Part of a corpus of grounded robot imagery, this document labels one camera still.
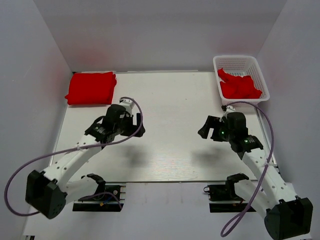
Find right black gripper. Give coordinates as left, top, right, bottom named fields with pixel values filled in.
left=198, top=115, right=235, bottom=142

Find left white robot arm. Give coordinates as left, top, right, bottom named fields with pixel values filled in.
left=25, top=98, right=146, bottom=219

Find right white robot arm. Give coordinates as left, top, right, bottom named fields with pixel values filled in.
left=198, top=112, right=313, bottom=240

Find red t shirts in basket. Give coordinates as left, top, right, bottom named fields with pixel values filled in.
left=217, top=68, right=263, bottom=99

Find folded red t shirt stack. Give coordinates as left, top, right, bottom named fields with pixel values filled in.
left=64, top=71, right=117, bottom=106

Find white plastic basket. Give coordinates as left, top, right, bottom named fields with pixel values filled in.
left=213, top=55, right=270, bottom=105

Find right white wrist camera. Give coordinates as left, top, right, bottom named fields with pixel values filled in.
left=219, top=105, right=236, bottom=122

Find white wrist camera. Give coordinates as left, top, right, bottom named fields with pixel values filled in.
left=119, top=97, right=135, bottom=115
left=219, top=105, right=236, bottom=122

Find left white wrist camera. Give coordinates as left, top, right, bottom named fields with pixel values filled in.
left=119, top=97, right=135, bottom=115

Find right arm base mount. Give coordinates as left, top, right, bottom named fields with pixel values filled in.
left=203, top=182, right=247, bottom=214

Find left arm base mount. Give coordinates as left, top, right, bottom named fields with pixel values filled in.
left=72, top=183, right=126, bottom=213

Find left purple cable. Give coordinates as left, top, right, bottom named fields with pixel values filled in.
left=4, top=96, right=145, bottom=216

